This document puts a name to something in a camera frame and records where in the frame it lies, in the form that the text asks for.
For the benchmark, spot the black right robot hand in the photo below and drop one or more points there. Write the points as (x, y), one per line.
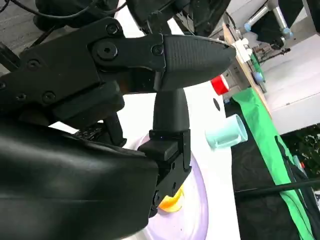
(75, 175)

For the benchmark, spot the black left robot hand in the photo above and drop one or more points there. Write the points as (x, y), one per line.
(155, 15)

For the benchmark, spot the orange white toy bread roll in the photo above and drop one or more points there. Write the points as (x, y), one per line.
(172, 202)

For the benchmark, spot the black robot body part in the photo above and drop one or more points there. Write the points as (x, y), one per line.
(75, 20)

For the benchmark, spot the white power strip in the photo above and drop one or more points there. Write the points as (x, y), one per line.
(242, 48)

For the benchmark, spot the red tape roll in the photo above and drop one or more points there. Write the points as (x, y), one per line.
(220, 86)

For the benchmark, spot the wooden desk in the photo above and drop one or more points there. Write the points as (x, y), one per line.
(246, 72)

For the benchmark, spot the lilac plate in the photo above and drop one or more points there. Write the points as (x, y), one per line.
(195, 220)

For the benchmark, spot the pale green mug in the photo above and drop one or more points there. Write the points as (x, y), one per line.
(225, 136)

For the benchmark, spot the green cloth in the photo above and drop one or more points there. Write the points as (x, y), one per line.
(260, 130)

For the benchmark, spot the black cloth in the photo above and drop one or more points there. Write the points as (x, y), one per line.
(255, 217)

